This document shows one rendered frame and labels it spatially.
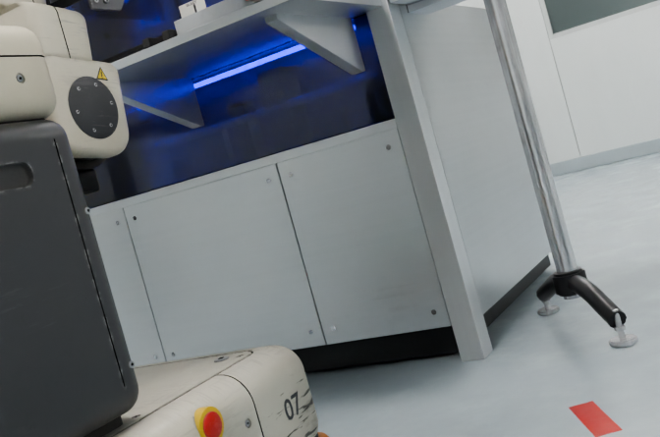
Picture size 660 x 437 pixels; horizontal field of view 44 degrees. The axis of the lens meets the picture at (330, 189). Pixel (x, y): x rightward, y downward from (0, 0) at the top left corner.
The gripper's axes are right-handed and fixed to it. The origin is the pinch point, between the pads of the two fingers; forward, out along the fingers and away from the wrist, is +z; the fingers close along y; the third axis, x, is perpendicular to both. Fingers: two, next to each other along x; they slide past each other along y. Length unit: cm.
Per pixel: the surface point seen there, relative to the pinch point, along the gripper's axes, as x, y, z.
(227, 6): 6.1, 1.0, 0.1
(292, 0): -9.3, 0.0, 4.2
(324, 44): -2.2, 21.7, 11.1
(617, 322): -44, 36, 86
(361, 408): 9, 13, 90
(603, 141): 39, 498, 81
